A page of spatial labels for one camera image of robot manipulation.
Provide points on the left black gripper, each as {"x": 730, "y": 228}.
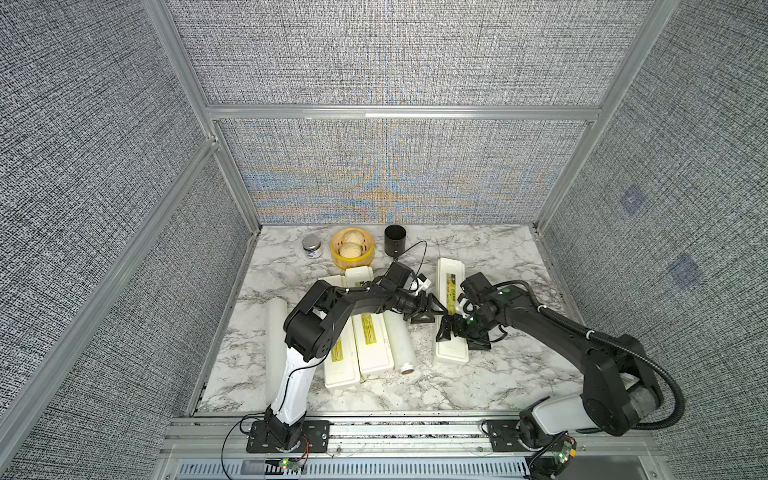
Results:
{"x": 419, "y": 313}

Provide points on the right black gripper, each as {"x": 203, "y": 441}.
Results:
{"x": 455, "y": 320}

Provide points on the white wrap dispenser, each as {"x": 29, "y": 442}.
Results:
{"x": 341, "y": 367}
{"x": 372, "y": 344}
{"x": 449, "y": 348}

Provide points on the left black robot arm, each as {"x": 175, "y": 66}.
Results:
{"x": 312, "y": 329}

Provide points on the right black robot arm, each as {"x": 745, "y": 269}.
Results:
{"x": 622, "y": 390}

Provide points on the left white plastic wrap roll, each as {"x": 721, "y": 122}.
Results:
{"x": 276, "y": 349}

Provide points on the black cup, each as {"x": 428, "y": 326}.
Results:
{"x": 395, "y": 240}

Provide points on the yellow bowl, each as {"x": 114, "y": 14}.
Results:
{"x": 368, "y": 250}

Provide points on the small silver lidded jar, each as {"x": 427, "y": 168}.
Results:
{"x": 312, "y": 246}

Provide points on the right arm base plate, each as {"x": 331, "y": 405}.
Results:
{"x": 506, "y": 436}

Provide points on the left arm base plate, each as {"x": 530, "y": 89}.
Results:
{"x": 305, "y": 436}

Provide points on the aluminium front rail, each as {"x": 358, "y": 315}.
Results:
{"x": 400, "y": 445}

